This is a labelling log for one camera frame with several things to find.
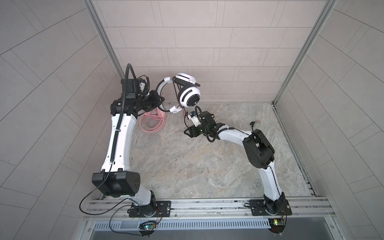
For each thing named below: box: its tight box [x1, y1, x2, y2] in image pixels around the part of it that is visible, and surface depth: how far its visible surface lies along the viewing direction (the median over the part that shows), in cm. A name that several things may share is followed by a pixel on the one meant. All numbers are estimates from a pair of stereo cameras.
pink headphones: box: [139, 107, 166, 134], surface depth 102 cm
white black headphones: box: [155, 72, 201, 114], surface depth 61 cm
